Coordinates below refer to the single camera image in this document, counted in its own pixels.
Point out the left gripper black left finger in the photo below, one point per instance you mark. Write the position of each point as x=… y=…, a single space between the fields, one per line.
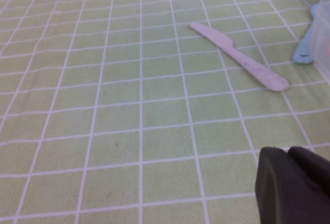
x=273 y=195

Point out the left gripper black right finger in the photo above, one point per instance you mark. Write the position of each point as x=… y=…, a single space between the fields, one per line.
x=312 y=167

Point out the clear plastic egg box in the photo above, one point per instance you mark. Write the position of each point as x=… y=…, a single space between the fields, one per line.
x=322 y=41

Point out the light blue plastic fork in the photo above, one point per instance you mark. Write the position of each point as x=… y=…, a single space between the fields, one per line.
x=303 y=54

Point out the pale pink plastic knife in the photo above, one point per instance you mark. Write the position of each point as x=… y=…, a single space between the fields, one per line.
x=245 y=63

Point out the green checked tablecloth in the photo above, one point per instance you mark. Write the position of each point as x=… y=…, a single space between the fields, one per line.
x=129 y=105

